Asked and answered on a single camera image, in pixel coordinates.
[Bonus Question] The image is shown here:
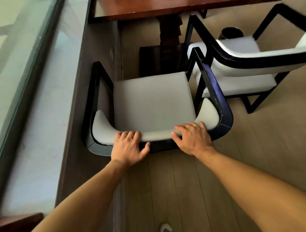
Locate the black round waste bin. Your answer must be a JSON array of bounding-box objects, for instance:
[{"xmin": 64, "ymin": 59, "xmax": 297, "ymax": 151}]
[{"xmin": 218, "ymin": 27, "xmax": 244, "ymax": 40}]

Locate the person's right forearm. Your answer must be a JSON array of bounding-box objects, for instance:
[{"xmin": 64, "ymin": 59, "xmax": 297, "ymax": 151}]
[{"xmin": 194, "ymin": 146, "xmax": 306, "ymax": 232}]

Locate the person's right hand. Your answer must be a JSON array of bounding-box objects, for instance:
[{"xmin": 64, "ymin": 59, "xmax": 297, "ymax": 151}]
[{"xmin": 171, "ymin": 121, "xmax": 214, "ymax": 157}]

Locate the black armchair with grey cushion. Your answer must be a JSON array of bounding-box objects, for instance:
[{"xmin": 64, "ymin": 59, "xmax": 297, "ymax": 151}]
[{"xmin": 82, "ymin": 47, "xmax": 234, "ymax": 157}]

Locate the person's left forearm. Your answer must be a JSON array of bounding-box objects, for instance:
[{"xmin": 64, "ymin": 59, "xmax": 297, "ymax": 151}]
[{"xmin": 31, "ymin": 160, "xmax": 131, "ymax": 232}]

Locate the black armchair with white cushion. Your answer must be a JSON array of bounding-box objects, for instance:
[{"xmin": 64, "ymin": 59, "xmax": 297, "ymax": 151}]
[{"xmin": 185, "ymin": 3, "xmax": 306, "ymax": 114}]

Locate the brown wooden table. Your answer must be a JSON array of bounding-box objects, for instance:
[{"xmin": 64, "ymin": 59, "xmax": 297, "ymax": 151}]
[{"xmin": 89, "ymin": 0, "xmax": 282, "ymax": 77}]

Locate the glass window pane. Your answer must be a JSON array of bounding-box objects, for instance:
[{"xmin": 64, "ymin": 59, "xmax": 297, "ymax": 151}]
[{"xmin": 0, "ymin": 0, "xmax": 65, "ymax": 196}]

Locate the brown wooden furniture corner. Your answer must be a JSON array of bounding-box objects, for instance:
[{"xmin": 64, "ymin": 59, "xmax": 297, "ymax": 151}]
[{"xmin": 0, "ymin": 212, "xmax": 44, "ymax": 232}]

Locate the person's left hand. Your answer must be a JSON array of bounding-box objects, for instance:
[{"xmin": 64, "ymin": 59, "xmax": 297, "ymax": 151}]
[{"xmin": 111, "ymin": 131, "xmax": 151, "ymax": 167}]

